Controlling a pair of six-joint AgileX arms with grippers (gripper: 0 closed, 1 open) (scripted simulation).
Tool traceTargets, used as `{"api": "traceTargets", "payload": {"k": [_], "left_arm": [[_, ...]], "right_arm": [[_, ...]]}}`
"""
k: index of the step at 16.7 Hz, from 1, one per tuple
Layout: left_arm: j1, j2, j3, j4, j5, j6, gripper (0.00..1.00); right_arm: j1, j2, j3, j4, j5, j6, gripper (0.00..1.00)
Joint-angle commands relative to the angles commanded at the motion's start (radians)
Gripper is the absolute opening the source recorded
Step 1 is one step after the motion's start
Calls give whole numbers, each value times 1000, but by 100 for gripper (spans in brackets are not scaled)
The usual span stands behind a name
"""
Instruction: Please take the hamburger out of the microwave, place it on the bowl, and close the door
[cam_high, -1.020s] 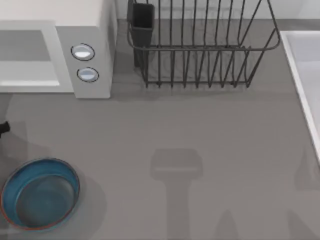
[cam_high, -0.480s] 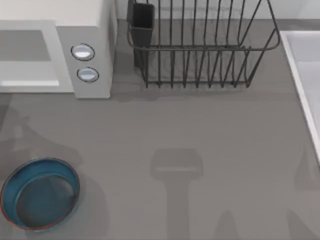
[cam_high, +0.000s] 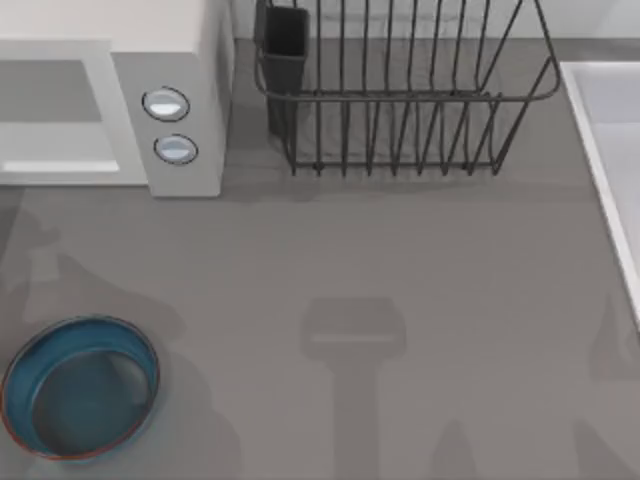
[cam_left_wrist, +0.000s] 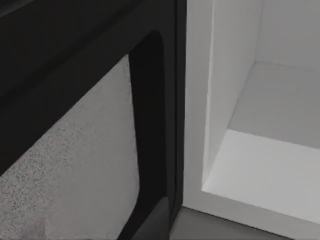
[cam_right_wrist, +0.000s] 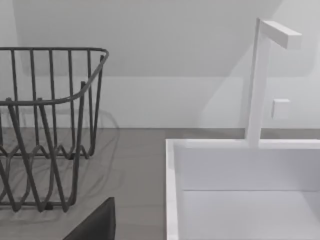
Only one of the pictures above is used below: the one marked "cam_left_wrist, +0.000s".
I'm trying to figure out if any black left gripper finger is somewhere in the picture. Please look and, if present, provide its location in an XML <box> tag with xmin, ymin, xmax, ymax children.
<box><xmin>133</xmin><ymin>196</ymin><xmax>174</xmax><ymax>240</ymax></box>

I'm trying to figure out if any black microwave door grey window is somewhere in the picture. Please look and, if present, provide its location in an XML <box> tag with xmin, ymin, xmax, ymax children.
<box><xmin>0</xmin><ymin>0</ymin><xmax>188</xmax><ymax>240</ymax></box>

